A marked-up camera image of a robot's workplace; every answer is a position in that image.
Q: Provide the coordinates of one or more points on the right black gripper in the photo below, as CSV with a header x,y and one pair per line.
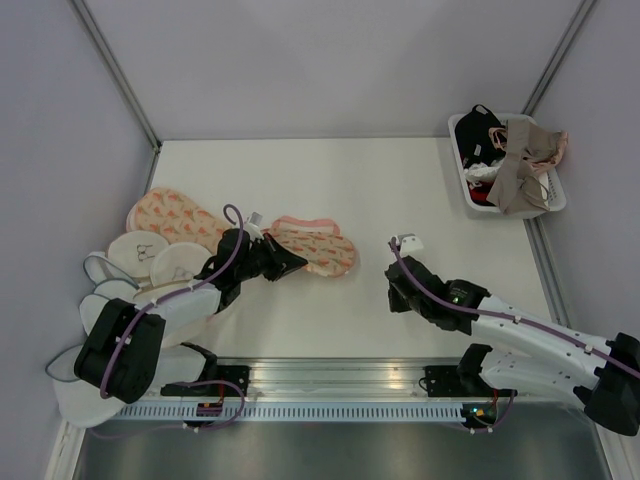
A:
x,y
394,302

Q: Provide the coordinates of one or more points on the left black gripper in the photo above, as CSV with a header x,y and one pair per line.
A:
x,y
283,260

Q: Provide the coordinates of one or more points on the tulip print mesh laundry bag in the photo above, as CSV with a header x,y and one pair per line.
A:
x,y
320,242

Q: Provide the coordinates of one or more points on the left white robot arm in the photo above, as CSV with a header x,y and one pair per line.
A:
x,y
122,352

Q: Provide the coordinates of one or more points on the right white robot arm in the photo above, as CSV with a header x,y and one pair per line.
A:
x,y
515,354

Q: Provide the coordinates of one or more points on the white round laundry bag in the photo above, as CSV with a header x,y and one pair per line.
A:
x,y
135,251
178,262

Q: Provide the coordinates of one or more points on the beige bra in basket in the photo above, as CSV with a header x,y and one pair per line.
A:
x,y
530,153

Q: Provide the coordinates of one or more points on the black bra in basket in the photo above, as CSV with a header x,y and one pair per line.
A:
x,y
473,139

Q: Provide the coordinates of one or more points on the grey trimmed white mesh bag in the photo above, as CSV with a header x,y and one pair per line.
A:
x,y
79,402

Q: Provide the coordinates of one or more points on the white plastic basket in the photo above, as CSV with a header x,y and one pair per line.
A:
x,y
552,187

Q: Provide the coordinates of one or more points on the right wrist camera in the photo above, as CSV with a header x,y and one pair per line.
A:
x,y
408,244

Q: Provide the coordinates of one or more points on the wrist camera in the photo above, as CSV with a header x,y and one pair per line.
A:
x,y
408,244
254,220

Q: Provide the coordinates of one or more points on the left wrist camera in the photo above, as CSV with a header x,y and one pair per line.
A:
x,y
254,220

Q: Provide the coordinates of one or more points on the aluminium mounting rail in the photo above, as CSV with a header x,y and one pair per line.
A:
x,y
387,380

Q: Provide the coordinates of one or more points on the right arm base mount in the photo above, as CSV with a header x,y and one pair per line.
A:
x,y
449,381

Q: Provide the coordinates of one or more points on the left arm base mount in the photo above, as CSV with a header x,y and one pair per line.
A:
x,y
224,382

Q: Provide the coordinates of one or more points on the white slotted cable duct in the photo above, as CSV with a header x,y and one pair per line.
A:
x,y
436,412

